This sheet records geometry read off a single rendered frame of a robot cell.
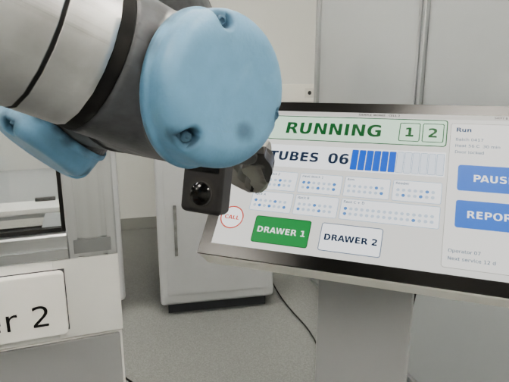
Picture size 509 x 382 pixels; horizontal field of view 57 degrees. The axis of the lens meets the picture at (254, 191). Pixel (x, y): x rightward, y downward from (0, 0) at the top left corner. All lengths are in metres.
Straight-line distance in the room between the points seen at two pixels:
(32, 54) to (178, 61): 0.05
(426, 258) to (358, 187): 0.15
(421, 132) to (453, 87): 0.96
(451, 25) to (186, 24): 1.63
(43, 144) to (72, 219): 0.51
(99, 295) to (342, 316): 0.43
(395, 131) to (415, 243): 0.20
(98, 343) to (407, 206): 0.58
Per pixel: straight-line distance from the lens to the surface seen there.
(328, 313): 0.87
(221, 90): 0.21
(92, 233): 0.84
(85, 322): 0.90
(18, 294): 0.86
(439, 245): 0.72
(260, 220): 0.77
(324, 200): 0.76
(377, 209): 0.74
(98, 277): 0.87
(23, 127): 0.33
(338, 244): 0.72
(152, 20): 0.22
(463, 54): 1.74
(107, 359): 0.94
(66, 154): 0.33
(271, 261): 0.74
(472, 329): 1.80
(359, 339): 0.88
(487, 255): 0.72
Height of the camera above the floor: 1.24
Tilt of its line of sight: 13 degrees down
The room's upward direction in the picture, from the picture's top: straight up
